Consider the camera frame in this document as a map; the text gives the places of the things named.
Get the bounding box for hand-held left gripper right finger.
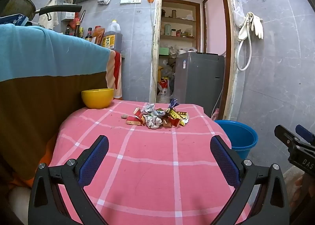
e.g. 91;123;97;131
210;135;290;225

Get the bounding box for yellow plastic bowl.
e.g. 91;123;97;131
81;88;115;109

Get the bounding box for pink plaid tablecloth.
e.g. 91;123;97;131
48;99;251;225

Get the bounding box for orange red striped towel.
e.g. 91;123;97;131
106;50;123;100

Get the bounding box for pink door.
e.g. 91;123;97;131
202;0;232;56

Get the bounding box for blue plastic bucket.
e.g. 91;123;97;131
214;120;259;159

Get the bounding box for grey washing machine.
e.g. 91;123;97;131
173;52;225;118

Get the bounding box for metal handled kitchen tool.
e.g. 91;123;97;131
75;10;86;36

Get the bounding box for metal pot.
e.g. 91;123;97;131
4;0;36;19

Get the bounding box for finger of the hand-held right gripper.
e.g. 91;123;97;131
295;125;315;146
274;125;302;148

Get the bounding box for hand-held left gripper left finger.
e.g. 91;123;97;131
28;135;110;225

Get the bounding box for wooden shelf unit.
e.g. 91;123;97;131
160;0;200;53

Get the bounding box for blue and brown cloth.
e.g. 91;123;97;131
0;23;111;186

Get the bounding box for pile of cartons and wrappers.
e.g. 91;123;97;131
126;98;190;129

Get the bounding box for large cooking oil bottle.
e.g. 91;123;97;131
103;20;123;51

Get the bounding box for orange pouch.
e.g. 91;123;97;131
92;26;106;46

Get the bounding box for metal utensil holder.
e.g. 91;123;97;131
60;2;77;21

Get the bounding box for blue patterned box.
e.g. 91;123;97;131
0;14;30;26

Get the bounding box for white sack red print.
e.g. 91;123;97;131
157;78;173;104

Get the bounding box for white hose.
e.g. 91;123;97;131
236;18;253;71

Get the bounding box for orange cloth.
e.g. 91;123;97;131
10;134;59;188

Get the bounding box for wooden door frame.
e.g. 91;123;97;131
150;0;239;120

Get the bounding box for cream rubber gloves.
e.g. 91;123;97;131
238;12;264;41

